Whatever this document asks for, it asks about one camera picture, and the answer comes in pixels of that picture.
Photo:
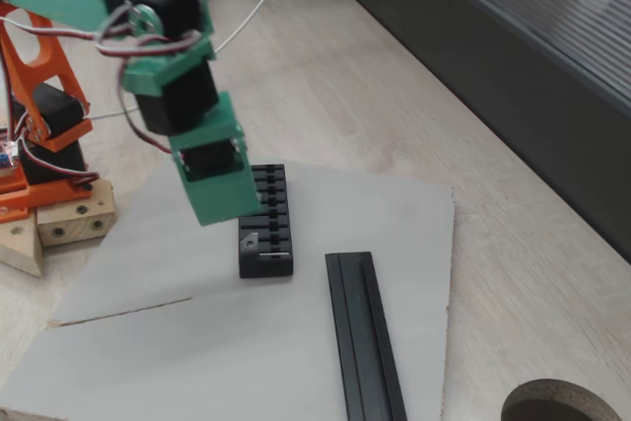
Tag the black aluminium rail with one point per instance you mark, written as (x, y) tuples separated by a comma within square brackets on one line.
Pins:
[(362, 342)]

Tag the dark window frame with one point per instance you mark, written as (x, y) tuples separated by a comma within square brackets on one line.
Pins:
[(493, 86)]

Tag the grey cardboard sheet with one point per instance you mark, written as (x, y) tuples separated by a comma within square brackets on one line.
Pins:
[(197, 342)]

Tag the triangular wooden wedge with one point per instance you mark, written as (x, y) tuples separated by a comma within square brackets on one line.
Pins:
[(22, 248)]

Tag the ribbed grey window panel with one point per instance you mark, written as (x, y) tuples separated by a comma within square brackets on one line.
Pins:
[(567, 7)]

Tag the green gripper with servo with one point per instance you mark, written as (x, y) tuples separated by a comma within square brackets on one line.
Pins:
[(221, 194)]

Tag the wooden block with holes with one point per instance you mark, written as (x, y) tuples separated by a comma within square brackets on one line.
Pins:
[(74, 224)]

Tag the small silver angle bracket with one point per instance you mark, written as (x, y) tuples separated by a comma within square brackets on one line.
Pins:
[(249, 243)]

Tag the black slotted holder block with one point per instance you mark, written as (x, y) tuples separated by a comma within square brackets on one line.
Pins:
[(266, 270)]

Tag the red circuit board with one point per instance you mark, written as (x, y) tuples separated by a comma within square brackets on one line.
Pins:
[(5, 147)]

